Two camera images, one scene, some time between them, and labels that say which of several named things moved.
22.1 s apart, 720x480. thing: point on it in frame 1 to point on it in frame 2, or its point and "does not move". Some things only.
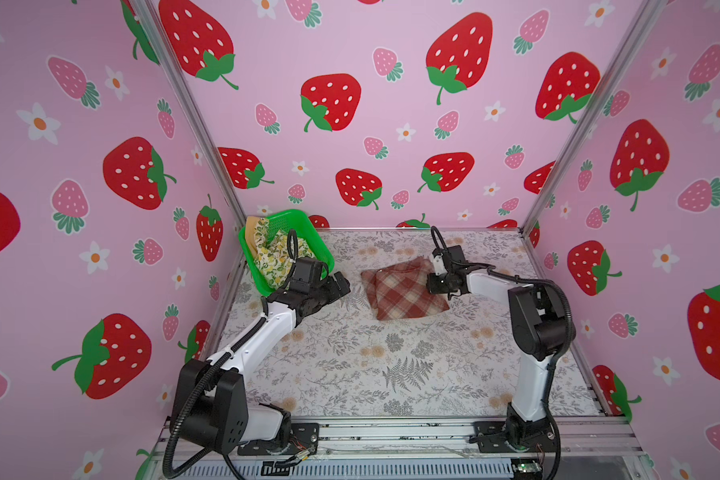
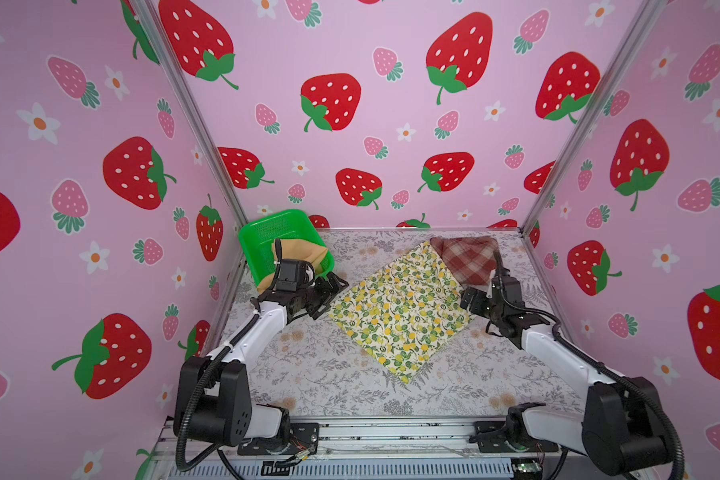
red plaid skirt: x=402 y=291 to x=472 y=258
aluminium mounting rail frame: x=589 y=446 does not move
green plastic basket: x=284 y=221 does not move
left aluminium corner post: x=190 y=104 does not move
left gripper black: x=332 y=291 does not move
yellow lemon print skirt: x=271 y=253 to x=410 y=313
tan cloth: x=250 y=227 to x=310 y=252
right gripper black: x=431 y=283 to x=475 y=304
